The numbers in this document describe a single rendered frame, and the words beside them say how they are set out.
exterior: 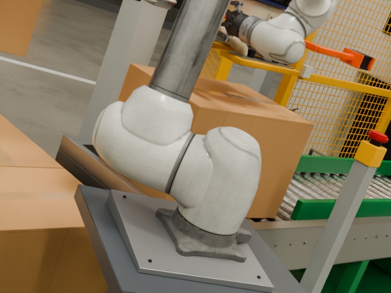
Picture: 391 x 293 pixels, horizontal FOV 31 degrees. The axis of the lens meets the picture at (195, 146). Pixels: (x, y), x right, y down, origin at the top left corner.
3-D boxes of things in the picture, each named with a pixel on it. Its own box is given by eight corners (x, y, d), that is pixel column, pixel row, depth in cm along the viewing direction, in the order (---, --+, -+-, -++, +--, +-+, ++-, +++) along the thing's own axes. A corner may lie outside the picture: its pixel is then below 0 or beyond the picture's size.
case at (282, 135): (210, 172, 301) (244, 84, 291) (275, 218, 274) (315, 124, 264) (95, 164, 259) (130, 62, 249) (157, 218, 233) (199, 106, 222)
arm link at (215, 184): (234, 245, 159) (272, 160, 151) (160, 211, 160) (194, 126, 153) (244, 217, 174) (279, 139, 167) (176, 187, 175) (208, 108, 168)
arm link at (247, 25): (245, 46, 212) (231, 40, 216) (264, 51, 219) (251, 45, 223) (256, 17, 210) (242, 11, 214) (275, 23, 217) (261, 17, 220)
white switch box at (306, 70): (304, 77, 351) (309, 65, 349) (309, 79, 349) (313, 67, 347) (297, 75, 347) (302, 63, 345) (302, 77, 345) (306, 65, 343)
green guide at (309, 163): (381, 168, 429) (387, 154, 427) (395, 175, 422) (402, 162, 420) (201, 158, 313) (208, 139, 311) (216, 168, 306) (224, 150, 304)
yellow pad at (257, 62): (278, 67, 263) (284, 54, 262) (299, 77, 257) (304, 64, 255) (218, 54, 238) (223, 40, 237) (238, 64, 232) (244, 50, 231)
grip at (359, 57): (351, 63, 262) (356, 50, 261) (369, 71, 256) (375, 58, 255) (338, 60, 256) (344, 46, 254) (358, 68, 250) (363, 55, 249)
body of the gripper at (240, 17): (244, 13, 214) (224, 4, 220) (234, 39, 217) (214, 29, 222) (260, 17, 220) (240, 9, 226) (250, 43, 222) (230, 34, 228)
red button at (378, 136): (371, 140, 243) (376, 129, 242) (388, 149, 239) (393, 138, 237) (361, 139, 238) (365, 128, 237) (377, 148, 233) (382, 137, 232)
